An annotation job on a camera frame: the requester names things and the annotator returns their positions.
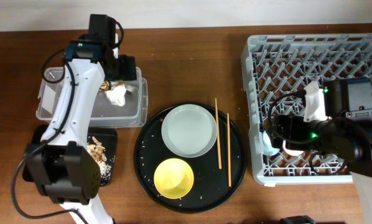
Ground pink cup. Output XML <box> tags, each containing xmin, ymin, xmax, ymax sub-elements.
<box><xmin>282</xmin><ymin>141</ymin><xmax>304</xmax><ymax>156</ymax></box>

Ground gold foil wrapper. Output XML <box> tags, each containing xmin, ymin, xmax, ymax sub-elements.
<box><xmin>100</xmin><ymin>81</ymin><xmax>138</xmax><ymax>93</ymax></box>

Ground blue cup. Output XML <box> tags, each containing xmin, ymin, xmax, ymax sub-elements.
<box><xmin>262</xmin><ymin>131</ymin><xmax>280</xmax><ymax>156</ymax></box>

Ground wooden chopstick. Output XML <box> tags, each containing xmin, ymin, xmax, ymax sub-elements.
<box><xmin>215</xmin><ymin>98</ymin><xmax>222</xmax><ymax>169</ymax></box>
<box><xmin>226</xmin><ymin>113</ymin><xmax>232</xmax><ymax>188</ymax></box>

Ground food scraps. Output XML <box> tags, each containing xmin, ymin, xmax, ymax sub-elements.
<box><xmin>87</xmin><ymin>136</ymin><xmax>112</xmax><ymax>180</ymax></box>

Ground grey plate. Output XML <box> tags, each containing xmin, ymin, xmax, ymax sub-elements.
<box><xmin>161</xmin><ymin>104</ymin><xmax>218</xmax><ymax>158</ymax></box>

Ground yellow bowl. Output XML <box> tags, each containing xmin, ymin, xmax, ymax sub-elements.
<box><xmin>154</xmin><ymin>158</ymin><xmax>194</xmax><ymax>199</ymax></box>

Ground white tissue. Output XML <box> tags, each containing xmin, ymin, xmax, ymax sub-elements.
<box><xmin>105</xmin><ymin>85</ymin><xmax>127</xmax><ymax>106</ymax></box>

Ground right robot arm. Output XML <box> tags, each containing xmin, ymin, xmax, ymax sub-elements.
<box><xmin>267</xmin><ymin>78</ymin><xmax>372</xmax><ymax>223</ymax></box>

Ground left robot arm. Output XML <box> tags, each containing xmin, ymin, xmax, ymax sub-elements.
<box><xmin>17</xmin><ymin>14</ymin><xmax>137</xmax><ymax>223</ymax></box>

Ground grey dishwasher rack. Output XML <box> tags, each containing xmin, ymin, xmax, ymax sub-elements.
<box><xmin>241</xmin><ymin>34</ymin><xmax>372</xmax><ymax>187</ymax></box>

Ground clear plastic bin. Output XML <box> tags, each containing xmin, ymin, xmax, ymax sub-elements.
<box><xmin>36</xmin><ymin>68</ymin><xmax>148</xmax><ymax>128</ymax></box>

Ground round black serving tray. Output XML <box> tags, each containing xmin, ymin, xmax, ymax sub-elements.
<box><xmin>133</xmin><ymin>105</ymin><xmax>247</xmax><ymax>213</ymax></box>

